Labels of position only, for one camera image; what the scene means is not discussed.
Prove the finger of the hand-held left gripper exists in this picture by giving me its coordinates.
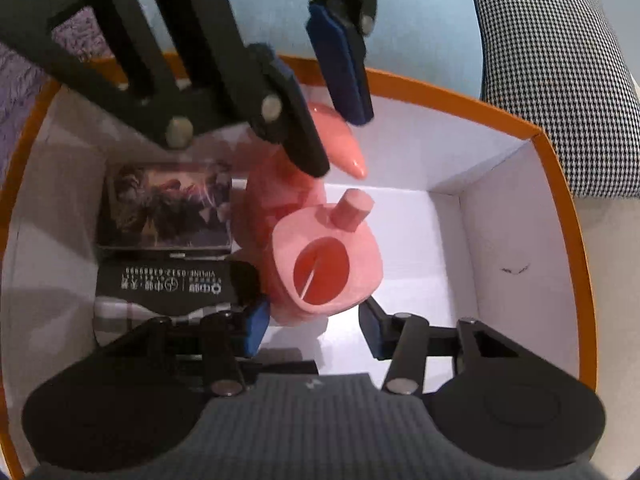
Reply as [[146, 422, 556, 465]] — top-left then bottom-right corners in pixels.
[[300, 0, 401, 127], [0, 0, 332, 179]]

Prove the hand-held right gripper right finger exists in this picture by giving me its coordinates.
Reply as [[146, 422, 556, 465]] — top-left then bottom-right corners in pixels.
[[357, 297, 523, 396]]

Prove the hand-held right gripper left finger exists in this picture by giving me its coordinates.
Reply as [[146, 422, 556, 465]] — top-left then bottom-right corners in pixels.
[[145, 295, 271, 397]]

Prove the pink plastic toy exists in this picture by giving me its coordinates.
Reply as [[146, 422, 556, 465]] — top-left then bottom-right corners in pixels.
[[230, 100, 386, 328]]

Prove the black and plaid case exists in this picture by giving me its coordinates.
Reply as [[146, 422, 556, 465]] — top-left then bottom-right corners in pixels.
[[92, 255, 263, 346]]

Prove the illustrated card box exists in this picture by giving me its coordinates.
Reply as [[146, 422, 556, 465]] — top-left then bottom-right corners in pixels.
[[97, 160, 236, 256]]

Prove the white box with orange rim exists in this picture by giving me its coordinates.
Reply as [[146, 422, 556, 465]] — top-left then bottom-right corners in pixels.
[[0, 52, 601, 480]]

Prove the houndstooth cushion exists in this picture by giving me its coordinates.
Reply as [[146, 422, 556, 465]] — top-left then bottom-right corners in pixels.
[[457, 0, 640, 201]]

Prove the purple fuzzy blanket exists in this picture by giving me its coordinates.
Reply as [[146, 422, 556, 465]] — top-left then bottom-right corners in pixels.
[[0, 7, 126, 171]]

